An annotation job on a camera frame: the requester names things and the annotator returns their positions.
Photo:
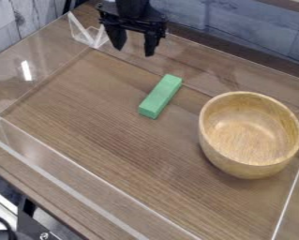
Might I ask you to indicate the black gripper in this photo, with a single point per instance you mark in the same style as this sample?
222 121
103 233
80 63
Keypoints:
132 15

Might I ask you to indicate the green rectangular stick block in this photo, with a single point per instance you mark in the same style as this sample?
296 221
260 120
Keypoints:
156 100

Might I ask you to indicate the wooden bowl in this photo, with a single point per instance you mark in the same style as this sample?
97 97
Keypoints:
248 134

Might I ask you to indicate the clear acrylic corner bracket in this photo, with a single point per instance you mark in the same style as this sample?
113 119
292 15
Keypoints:
91 36

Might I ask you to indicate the clear acrylic barrier wall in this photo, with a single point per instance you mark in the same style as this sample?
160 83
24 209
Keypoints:
93 206

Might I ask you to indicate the black table leg frame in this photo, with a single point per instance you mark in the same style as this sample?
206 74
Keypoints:
37 224

